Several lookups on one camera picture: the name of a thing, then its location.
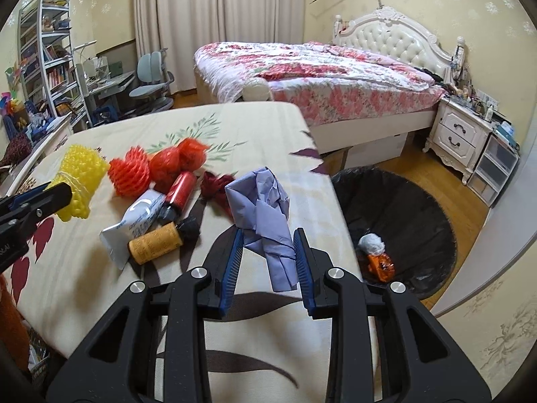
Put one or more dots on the red mesh net ball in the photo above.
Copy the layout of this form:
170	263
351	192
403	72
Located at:
165	168
193	155

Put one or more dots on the clutter of small nightstand items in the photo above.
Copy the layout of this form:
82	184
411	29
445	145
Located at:
472	100

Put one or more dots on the white carved nightstand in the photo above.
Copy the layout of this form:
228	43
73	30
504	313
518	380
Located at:
455	134

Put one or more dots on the white storage box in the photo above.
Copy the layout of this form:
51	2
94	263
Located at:
377	151

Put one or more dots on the trash bin with black bag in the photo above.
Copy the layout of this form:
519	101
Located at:
411	214

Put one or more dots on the crumpled dark red wrapper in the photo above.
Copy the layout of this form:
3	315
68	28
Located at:
212	187

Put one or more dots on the white round footboard bolster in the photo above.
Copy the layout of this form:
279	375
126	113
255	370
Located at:
256	89

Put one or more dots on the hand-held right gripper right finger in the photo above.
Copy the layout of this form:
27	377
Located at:
303	268

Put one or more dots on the floral quilt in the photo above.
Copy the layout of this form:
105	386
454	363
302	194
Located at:
319	75

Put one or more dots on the brown cardboard box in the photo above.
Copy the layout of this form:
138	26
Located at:
335	157

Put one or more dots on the grey plastic drawer unit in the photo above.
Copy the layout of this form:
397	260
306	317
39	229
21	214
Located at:
495	163

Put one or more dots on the red bottle with black cap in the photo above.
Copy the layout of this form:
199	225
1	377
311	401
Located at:
180	189

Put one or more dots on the orange snack wrapper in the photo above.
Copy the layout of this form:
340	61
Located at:
379	266

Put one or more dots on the white desk lamp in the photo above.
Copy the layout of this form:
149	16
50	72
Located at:
84	48

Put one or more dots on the grey desk chair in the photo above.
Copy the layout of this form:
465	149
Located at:
153	79

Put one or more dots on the crumpled black plastic scrap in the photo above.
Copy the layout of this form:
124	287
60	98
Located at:
191	227

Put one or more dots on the white bookshelf with books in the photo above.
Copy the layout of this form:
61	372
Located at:
42	50

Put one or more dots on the white bed with tufted headboard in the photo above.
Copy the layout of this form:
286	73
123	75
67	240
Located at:
390	40

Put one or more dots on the orange cloth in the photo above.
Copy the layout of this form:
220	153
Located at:
10	319

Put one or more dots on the white squeeze tube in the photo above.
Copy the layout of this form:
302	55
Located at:
134	222

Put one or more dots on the grey study desk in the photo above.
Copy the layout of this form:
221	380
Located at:
111	86

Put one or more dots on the crumpled white tissue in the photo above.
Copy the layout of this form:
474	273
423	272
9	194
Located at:
371	243

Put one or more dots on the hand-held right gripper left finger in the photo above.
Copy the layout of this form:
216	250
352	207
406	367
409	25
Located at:
232	268

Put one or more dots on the orange foam fruit net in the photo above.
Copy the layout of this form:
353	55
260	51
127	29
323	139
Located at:
130	174

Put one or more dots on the beige curtain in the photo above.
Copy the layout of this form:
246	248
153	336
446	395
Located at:
188	16

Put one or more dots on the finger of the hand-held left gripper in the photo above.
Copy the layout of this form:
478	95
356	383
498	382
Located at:
50	199
16	226

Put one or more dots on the lavender paper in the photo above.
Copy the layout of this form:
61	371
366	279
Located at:
260	214

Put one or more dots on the yellow foam fruit net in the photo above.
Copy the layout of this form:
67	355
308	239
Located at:
79	170

